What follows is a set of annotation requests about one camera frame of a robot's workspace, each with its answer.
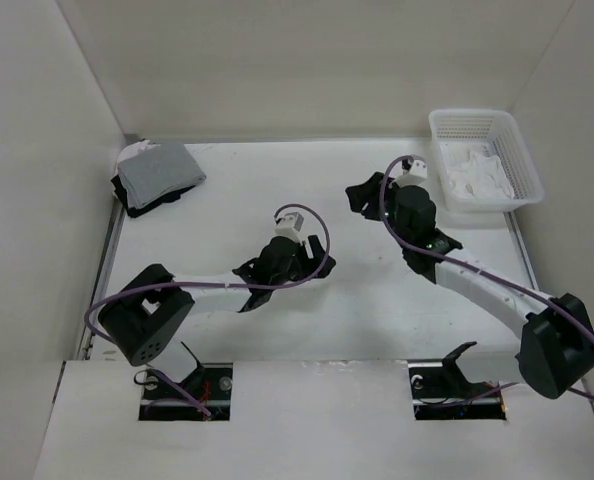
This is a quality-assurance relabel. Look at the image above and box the metal table edge rail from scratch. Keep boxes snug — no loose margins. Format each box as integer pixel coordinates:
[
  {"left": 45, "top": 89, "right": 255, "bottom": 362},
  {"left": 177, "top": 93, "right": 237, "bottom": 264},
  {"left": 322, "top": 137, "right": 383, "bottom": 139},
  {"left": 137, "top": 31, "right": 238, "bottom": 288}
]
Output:
[{"left": 75, "top": 190, "right": 124, "bottom": 360}]

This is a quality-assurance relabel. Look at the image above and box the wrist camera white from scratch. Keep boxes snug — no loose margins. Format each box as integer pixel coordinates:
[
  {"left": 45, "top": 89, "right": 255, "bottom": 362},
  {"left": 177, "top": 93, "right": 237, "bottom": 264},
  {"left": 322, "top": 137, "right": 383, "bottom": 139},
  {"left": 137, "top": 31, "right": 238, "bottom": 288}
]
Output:
[
  {"left": 394, "top": 155, "right": 428, "bottom": 188},
  {"left": 274, "top": 212, "right": 304, "bottom": 244}
]

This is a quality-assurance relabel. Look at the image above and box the folded white tank top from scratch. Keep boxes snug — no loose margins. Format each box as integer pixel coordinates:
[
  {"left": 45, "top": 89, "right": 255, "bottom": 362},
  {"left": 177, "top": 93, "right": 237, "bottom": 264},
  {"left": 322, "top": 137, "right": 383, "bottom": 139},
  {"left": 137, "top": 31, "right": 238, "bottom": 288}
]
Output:
[{"left": 116, "top": 140, "right": 158, "bottom": 164}]

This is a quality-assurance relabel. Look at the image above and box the white plastic mesh basket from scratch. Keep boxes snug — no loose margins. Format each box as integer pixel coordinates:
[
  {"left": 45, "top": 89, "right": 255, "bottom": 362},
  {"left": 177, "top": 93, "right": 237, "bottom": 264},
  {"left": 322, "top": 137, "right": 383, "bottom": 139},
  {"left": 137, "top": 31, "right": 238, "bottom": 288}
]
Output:
[{"left": 428, "top": 108, "right": 545, "bottom": 213}]

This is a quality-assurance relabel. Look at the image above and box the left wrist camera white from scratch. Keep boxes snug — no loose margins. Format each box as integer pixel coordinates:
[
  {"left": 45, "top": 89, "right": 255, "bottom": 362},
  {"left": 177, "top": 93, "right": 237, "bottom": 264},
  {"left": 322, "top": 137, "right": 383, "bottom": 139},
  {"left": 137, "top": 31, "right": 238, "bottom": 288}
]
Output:
[{"left": 274, "top": 212, "right": 304, "bottom": 244}]

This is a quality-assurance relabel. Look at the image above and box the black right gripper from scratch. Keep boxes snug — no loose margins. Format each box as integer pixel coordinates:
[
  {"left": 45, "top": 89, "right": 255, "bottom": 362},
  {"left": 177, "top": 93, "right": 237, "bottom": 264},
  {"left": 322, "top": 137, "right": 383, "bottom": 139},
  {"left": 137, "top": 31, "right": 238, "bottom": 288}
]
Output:
[{"left": 347, "top": 171, "right": 413, "bottom": 248}]

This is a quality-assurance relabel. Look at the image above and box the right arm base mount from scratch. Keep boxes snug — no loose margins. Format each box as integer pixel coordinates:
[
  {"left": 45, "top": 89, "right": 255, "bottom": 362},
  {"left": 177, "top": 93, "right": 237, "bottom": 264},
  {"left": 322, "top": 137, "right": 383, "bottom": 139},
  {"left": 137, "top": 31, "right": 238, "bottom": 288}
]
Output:
[{"left": 408, "top": 341, "right": 506, "bottom": 421}]

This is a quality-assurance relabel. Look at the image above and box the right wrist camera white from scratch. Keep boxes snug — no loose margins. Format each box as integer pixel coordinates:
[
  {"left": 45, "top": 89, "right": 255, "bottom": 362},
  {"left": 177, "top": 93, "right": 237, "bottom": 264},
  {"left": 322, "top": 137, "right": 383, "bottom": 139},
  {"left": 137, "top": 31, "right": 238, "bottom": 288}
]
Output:
[{"left": 394, "top": 155, "right": 428, "bottom": 188}]

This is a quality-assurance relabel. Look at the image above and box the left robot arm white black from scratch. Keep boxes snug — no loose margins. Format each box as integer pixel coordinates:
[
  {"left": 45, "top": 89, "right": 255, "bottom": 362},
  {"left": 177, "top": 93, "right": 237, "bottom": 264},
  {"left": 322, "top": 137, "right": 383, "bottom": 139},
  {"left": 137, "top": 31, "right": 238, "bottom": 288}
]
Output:
[{"left": 98, "top": 235, "right": 336, "bottom": 399}]

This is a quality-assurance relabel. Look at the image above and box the folded grey tank top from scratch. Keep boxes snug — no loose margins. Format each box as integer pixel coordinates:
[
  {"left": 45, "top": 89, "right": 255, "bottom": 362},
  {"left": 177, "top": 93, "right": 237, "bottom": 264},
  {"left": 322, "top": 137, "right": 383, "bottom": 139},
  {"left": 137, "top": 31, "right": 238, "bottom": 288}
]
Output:
[{"left": 117, "top": 143, "right": 206, "bottom": 208}]

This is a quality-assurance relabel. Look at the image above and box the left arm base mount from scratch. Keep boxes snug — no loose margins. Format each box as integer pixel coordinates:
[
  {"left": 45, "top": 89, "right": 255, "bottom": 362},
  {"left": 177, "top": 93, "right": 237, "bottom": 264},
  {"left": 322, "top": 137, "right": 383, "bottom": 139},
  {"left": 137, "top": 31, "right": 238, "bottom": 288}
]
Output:
[{"left": 133, "top": 363, "right": 234, "bottom": 422}]

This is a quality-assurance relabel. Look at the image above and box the white tank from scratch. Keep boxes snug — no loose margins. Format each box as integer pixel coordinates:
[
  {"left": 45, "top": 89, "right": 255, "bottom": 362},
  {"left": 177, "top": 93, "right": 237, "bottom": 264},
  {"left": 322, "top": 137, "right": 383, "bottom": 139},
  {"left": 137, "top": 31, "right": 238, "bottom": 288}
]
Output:
[
  {"left": 446, "top": 145, "right": 515, "bottom": 200},
  {"left": 116, "top": 140, "right": 158, "bottom": 164}
]

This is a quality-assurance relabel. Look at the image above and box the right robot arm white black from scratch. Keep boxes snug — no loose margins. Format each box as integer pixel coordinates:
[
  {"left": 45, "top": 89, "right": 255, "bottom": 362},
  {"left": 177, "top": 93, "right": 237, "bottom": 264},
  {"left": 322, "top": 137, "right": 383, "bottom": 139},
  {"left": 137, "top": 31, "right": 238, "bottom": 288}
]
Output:
[{"left": 345, "top": 172, "right": 594, "bottom": 399}]

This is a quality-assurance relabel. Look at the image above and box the folded black tank top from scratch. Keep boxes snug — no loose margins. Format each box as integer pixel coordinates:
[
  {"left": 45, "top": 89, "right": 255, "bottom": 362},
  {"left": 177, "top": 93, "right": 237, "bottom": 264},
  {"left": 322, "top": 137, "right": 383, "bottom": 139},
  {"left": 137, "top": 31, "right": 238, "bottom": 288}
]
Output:
[{"left": 111, "top": 175, "right": 193, "bottom": 219}]

